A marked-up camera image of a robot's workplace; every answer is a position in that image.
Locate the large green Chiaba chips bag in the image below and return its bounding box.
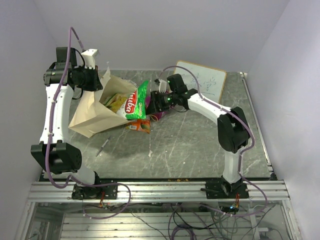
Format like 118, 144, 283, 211
102, 80, 149, 121

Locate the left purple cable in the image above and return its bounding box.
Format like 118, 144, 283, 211
44, 26, 132, 220

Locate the grey pen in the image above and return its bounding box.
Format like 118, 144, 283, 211
95, 136, 111, 157

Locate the whiteboard with wooden frame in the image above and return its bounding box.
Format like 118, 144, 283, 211
176, 60, 227, 103

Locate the orange mango snack bag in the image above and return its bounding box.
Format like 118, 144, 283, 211
125, 118, 151, 134

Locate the aluminium rail frame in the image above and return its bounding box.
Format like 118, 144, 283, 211
16, 72, 302, 240

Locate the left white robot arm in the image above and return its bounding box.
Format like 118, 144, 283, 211
30, 47, 103, 199

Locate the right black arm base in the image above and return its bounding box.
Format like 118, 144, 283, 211
200, 177, 249, 200

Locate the purple grape candy bag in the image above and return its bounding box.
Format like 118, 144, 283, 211
145, 96, 168, 122

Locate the beige paper bag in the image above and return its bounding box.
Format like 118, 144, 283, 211
68, 68, 136, 138

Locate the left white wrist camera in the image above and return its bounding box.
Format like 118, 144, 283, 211
81, 48, 100, 69

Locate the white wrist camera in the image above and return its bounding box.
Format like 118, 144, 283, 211
154, 78, 168, 93
81, 48, 100, 69

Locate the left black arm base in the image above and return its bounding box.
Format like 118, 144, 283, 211
71, 173, 118, 200

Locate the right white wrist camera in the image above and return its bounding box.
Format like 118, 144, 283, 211
154, 78, 168, 93

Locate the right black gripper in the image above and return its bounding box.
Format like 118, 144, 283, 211
145, 90, 178, 115

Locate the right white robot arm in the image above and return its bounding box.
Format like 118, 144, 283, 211
146, 73, 251, 198

